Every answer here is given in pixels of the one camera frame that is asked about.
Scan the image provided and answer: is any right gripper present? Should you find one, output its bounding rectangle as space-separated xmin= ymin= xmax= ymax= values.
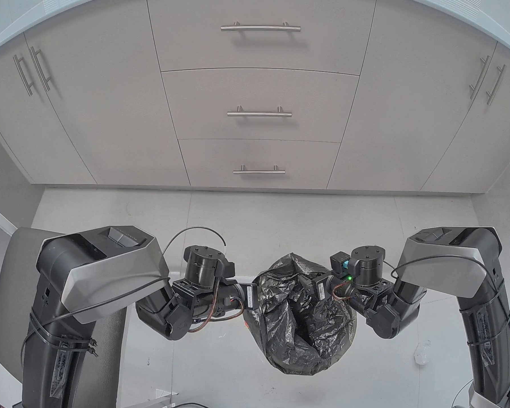
xmin=314 ymin=275 xmax=353 ymax=303

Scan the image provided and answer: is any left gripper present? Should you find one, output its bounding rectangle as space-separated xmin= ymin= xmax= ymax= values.
xmin=221 ymin=282 xmax=260 ymax=313

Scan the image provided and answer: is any black plastic bag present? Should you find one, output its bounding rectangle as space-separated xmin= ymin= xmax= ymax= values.
xmin=243 ymin=252 xmax=358 ymax=376

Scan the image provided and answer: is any white paper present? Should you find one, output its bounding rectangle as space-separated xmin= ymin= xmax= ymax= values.
xmin=413 ymin=342 xmax=431 ymax=366

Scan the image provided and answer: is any beige cabinet with drawers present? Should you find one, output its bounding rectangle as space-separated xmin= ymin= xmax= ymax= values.
xmin=0 ymin=0 xmax=510 ymax=195

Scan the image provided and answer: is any grey padded chair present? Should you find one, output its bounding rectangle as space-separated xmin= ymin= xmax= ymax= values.
xmin=0 ymin=196 xmax=129 ymax=408

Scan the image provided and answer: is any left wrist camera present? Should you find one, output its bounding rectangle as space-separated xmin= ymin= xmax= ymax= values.
xmin=218 ymin=261 xmax=237 ymax=286

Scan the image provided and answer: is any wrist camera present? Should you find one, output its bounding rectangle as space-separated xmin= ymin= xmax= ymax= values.
xmin=331 ymin=251 xmax=352 ymax=278
xmin=218 ymin=261 xmax=237 ymax=286

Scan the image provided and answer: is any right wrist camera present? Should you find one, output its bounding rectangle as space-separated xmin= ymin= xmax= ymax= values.
xmin=331 ymin=251 xmax=352 ymax=278

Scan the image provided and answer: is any black cable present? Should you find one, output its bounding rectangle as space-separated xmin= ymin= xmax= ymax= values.
xmin=390 ymin=255 xmax=510 ymax=313
xmin=20 ymin=226 xmax=229 ymax=358

